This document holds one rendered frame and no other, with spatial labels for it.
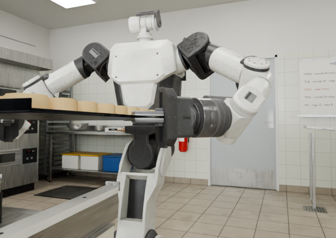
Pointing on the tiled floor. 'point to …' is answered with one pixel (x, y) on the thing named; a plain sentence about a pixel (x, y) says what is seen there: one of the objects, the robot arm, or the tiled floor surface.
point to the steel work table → (74, 151)
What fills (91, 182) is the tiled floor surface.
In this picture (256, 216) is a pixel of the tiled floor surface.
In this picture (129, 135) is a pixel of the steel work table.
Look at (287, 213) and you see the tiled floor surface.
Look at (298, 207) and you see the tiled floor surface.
